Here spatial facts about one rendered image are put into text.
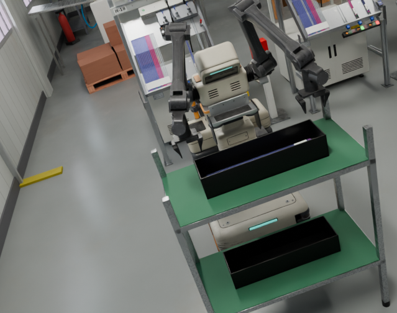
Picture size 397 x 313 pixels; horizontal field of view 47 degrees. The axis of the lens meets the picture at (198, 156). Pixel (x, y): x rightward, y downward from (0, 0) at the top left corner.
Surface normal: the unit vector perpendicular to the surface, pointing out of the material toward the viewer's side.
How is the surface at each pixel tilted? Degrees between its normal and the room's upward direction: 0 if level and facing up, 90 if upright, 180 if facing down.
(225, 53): 42
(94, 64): 90
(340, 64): 90
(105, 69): 90
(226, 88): 98
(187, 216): 0
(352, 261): 0
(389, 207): 0
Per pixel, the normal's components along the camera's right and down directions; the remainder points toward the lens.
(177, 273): -0.28, -0.82
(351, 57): 0.19, 0.47
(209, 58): -0.07, -0.29
